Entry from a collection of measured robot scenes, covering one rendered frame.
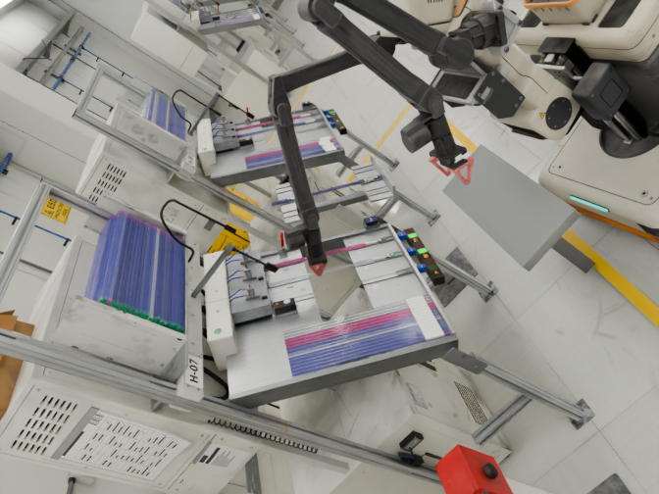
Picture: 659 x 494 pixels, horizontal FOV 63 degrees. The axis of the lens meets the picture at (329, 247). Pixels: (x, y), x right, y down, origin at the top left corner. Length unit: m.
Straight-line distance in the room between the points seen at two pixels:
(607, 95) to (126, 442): 1.77
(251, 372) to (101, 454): 0.49
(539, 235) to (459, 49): 0.69
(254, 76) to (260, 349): 4.87
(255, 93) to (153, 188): 3.71
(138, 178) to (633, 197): 2.16
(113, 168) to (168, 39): 3.56
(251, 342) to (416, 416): 0.61
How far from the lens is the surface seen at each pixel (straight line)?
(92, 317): 1.57
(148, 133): 2.84
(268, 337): 1.80
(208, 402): 1.61
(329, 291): 3.33
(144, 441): 1.76
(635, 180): 2.20
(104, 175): 2.85
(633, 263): 2.38
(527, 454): 2.36
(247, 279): 1.96
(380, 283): 1.92
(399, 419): 1.93
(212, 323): 1.80
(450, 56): 1.44
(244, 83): 6.37
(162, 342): 1.62
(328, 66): 1.79
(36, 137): 4.93
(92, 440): 1.75
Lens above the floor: 1.94
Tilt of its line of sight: 29 degrees down
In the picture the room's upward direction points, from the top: 61 degrees counter-clockwise
